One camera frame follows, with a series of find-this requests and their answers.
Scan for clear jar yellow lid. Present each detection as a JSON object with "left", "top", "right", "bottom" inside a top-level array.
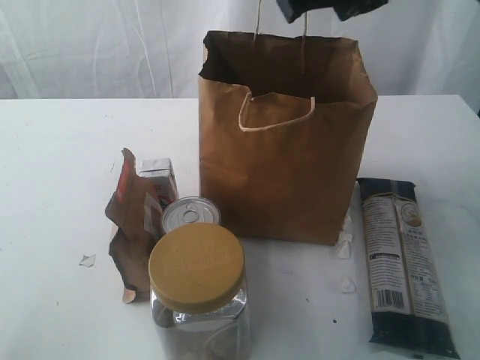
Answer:
[{"left": 148, "top": 223, "right": 250, "bottom": 359}]

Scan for brown paper bag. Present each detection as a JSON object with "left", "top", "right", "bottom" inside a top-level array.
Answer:
[{"left": 199, "top": 30, "right": 378, "bottom": 245}]

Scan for white paper bits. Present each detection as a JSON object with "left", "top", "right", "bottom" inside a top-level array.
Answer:
[{"left": 342, "top": 213, "right": 353, "bottom": 232}]

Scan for white blue milk carton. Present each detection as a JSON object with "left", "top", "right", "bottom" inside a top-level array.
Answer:
[{"left": 139, "top": 158, "right": 179, "bottom": 209}]

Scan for silver pull-tab can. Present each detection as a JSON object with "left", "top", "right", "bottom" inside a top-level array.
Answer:
[{"left": 161, "top": 196, "right": 221, "bottom": 234}]

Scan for white crumpled lump middle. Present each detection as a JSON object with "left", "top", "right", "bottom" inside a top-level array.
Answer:
[{"left": 337, "top": 231, "right": 353, "bottom": 244}]

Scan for white crumpled lump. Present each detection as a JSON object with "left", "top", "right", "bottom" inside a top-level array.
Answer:
[
  {"left": 337, "top": 231, "right": 353, "bottom": 244},
  {"left": 336, "top": 241, "right": 352, "bottom": 260},
  {"left": 340, "top": 277, "right": 356, "bottom": 294}
]

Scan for white crumpled lump lower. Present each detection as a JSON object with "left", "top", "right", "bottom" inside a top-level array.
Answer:
[{"left": 336, "top": 241, "right": 352, "bottom": 260}]

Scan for white crumpled lump far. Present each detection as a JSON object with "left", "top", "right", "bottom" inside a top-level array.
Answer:
[{"left": 340, "top": 277, "right": 356, "bottom": 294}]

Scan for brown snack pouch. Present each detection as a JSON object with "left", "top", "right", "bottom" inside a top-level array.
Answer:
[{"left": 105, "top": 148, "right": 163, "bottom": 304}]

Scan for long spaghetti packet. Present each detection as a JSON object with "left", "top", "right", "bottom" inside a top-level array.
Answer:
[{"left": 357, "top": 178, "right": 460, "bottom": 359}]

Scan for small torn paper scrap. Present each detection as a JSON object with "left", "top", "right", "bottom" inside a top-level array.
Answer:
[{"left": 79, "top": 254, "right": 96, "bottom": 268}]

